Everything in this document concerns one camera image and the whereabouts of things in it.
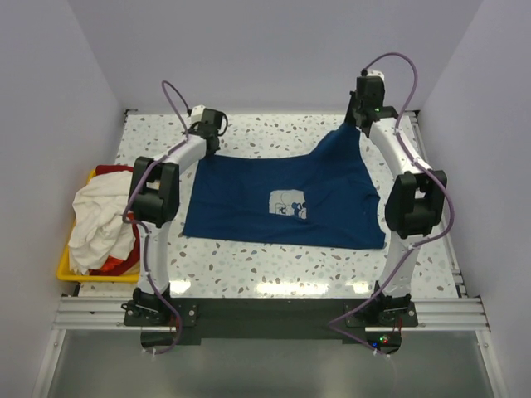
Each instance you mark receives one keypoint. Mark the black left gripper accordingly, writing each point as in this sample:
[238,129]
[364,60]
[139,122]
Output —
[194,128]

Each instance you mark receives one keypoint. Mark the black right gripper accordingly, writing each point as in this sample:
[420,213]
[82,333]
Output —
[349,118]

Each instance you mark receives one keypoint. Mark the blue Mickey Mouse t-shirt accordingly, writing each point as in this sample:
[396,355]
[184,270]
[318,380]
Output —
[324,198]

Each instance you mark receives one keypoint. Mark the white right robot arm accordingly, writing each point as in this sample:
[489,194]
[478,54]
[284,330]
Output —
[415,203]

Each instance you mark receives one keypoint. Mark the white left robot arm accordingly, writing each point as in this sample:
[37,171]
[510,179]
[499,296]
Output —
[154,197]

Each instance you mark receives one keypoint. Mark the white t-shirt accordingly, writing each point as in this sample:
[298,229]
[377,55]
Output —
[99,207]

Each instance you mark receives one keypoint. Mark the orange t-shirt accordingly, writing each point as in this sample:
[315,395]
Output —
[122,255]

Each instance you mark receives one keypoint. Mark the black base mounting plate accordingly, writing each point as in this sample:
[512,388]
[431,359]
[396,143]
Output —
[190,321]

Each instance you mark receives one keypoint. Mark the yellow plastic bin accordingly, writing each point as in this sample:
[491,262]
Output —
[64,272]

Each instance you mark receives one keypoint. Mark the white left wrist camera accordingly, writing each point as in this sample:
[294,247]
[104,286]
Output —
[196,113]

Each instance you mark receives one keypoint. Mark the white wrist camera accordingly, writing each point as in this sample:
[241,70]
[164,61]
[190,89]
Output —
[373,73]
[196,113]

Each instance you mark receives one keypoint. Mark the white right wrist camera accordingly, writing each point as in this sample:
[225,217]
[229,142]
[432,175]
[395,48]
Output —
[373,73]

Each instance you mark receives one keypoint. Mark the aluminium frame rail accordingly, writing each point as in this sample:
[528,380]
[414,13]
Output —
[433,314]

